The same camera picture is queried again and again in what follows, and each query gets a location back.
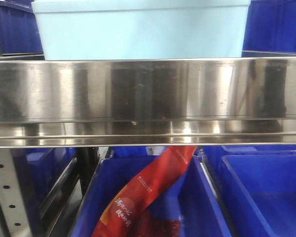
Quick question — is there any red snack bag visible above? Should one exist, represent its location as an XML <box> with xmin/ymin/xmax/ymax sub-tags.
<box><xmin>92</xmin><ymin>146</ymin><xmax>197</xmax><ymax>237</ymax></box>

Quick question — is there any blue bin with bag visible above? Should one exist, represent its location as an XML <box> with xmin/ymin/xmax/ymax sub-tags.
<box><xmin>71</xmin><ymin>156</ymin><xmax>231</xmax><ymax>237</ymax></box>

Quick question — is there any blue bin right lower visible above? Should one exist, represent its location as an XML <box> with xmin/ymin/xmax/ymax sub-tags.
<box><xmin>221</xmin><ymin>155</ymin><xmax>296</xmax><ymax>237</ymax></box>

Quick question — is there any perforated steel shelf post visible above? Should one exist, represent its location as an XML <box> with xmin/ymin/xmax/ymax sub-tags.
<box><xmin>0</xmin><ymin>149</ymin><xmax>32</xmax><ymax>237</ymax></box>

